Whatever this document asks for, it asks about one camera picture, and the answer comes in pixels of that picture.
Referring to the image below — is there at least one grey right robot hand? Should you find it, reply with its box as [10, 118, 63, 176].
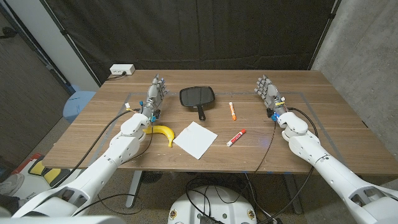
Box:
[254, 74, 289, 121]

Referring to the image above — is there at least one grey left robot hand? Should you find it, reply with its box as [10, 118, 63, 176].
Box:
[140, 73, 170, 123]

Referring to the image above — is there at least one black hand mirror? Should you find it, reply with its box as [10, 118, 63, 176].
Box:
[179, 86, 216, 121]

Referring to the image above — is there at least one white tissue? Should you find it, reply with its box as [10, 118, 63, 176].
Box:
[172, 121, 219, 161]

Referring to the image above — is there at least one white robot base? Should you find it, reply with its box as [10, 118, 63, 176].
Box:
[167, 185, 258, 224]

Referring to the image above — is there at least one yellow banana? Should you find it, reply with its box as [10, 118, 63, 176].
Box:
[142, 124, 175, 148]

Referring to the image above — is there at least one orange marker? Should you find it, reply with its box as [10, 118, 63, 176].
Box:
[228, 101, 238, 121]

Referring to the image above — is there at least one white power outlet box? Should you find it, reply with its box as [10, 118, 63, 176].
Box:
[109, 63, 136, 76]

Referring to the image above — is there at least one red marker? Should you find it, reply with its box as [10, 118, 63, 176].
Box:
[226, 128, 247, 147]

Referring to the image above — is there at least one light blue stool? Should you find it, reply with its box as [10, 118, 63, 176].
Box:
[63, 83, 97, 124]

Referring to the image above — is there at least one black round fan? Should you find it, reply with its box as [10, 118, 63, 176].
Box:
[141, 170, 163, 184]

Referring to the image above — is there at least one black backdrop curtain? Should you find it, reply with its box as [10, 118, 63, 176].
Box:
[46, 0, 338, 85]

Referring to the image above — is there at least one black backdrop stand pole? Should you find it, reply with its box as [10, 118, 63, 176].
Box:
[307, 0, 341, 71]
[40, 0, 102, 87]

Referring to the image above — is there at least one grey table leg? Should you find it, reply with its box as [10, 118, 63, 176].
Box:
[282, 174, 304, 215]
[125, 170, 144, 208]

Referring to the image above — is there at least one grey sneaker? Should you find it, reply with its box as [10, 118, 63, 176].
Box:
[0, 173, 25, 196]

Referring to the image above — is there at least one dark trouser leg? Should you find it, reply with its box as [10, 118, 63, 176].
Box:
[0, 194, 20, 215]

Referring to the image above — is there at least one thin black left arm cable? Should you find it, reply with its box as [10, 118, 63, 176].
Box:
[71, 121, 155, 216]

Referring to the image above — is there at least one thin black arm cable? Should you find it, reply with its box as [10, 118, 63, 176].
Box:
[253, 120, 277, 175]
[71, 121, 155, 216]

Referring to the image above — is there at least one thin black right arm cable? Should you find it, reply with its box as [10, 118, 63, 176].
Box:
[253, 120, 277, 175]

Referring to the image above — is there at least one black outlet power cord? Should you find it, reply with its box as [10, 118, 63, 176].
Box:
[105, 72, 127, 82]

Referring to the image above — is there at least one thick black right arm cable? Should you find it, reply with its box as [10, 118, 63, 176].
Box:
[257, 107, 319, 224]

